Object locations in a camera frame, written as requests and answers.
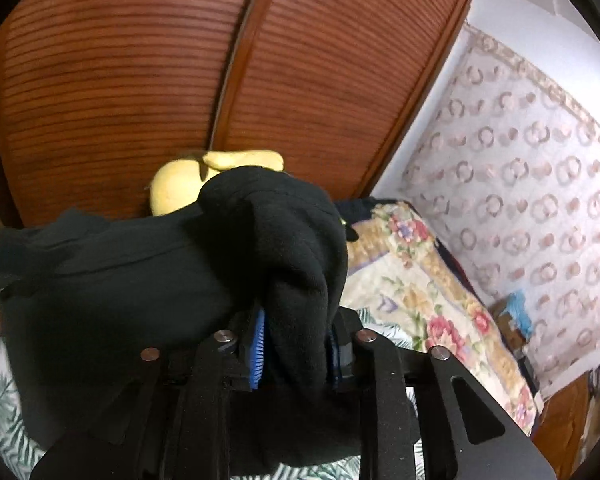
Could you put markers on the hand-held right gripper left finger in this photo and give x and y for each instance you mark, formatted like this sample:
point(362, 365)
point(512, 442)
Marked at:
point(257, 350)

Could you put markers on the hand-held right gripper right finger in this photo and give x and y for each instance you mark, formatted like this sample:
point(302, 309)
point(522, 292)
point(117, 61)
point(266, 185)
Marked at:
point(336, 360)

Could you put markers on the black printed t-shirt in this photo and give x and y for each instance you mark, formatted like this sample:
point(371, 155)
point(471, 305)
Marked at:
point(130, 285)

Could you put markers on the floral blanket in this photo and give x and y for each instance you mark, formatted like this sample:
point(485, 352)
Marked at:
point(420, 285)

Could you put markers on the navy blue cloth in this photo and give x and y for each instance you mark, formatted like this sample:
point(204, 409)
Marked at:
point(355, 207)

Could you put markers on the small brown box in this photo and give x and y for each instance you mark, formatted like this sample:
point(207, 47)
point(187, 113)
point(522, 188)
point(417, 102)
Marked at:
point(507, 332)

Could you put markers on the yellow plush toy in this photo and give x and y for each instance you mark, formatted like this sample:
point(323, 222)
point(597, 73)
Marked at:
point(175, 185)

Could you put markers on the light blue cloth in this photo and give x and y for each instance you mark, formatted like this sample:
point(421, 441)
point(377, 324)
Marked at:
point(520, 310)

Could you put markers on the wooden cabinet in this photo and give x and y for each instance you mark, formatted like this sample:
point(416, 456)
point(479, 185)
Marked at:
point(565, 420)

